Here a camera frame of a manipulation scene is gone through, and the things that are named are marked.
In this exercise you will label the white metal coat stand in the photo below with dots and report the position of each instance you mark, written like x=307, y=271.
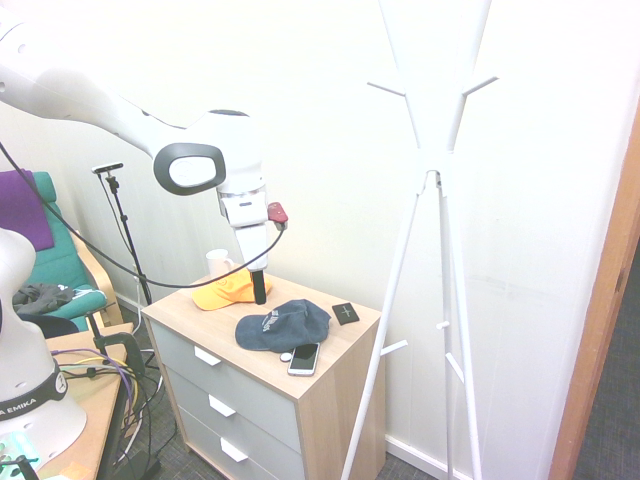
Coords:
x=434, y=125

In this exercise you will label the grey drawer front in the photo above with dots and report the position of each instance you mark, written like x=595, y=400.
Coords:
x=250, y=395
x=260, y=445
x=200, y=440

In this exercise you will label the black square pad with cross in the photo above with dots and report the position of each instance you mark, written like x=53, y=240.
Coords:
x=346, y=314

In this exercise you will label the green wooden armchair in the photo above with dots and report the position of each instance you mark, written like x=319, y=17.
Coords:
x=50, y=265

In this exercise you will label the purple cloth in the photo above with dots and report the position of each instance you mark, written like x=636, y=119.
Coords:
x=22, y=210

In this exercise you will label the green patterned object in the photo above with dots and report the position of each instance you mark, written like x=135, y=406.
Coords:
x=15, y=442

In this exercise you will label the black camera tripod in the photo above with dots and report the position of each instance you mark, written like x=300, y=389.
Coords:
x=125, y=225

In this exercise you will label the orange baseball cap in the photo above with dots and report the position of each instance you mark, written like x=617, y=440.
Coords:
x=222, y=295

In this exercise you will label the dark blue cushion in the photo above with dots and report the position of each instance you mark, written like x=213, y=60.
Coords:
x=55, y=326

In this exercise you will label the black stereo camera bar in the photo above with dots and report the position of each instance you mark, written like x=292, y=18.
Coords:
x=107, y=168

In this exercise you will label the wooden drawer cabinet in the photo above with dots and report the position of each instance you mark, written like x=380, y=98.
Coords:
x=340, y=400

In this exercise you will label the white smartphone black screen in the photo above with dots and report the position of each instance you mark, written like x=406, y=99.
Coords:
x=305, y=359

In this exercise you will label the brown wooden door frame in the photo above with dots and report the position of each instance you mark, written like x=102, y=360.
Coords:
x=595, y=325

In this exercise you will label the dark blue baseball cap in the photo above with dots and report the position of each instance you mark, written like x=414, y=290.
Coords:
x=285, y=327

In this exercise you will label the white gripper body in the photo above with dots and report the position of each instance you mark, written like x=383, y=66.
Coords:
x=247, y=215

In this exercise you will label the black metal table leg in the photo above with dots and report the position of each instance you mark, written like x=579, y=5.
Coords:
x=137, y=462

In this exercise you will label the white baseboard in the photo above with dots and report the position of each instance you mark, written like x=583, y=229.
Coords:
x=415, y=452

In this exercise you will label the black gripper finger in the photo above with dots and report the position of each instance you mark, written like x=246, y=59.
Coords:
x=258, y=287

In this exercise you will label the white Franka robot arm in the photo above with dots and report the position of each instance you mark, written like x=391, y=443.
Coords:
x=75, y=100

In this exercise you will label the black screw clamp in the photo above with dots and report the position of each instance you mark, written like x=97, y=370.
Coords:
x=122, y=345

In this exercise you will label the small white round disc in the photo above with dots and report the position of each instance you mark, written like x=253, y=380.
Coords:
x=285, y=356

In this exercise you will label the white ceramic mug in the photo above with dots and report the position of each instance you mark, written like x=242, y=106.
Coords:
x=216, y=261

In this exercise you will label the dark grey garment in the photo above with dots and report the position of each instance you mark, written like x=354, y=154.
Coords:
x=42, y=295

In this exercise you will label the red wrist camera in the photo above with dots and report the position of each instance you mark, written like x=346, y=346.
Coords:
x=278, y=212

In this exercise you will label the orange sticky note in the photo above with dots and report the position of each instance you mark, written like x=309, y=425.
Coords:
x=76, y=470

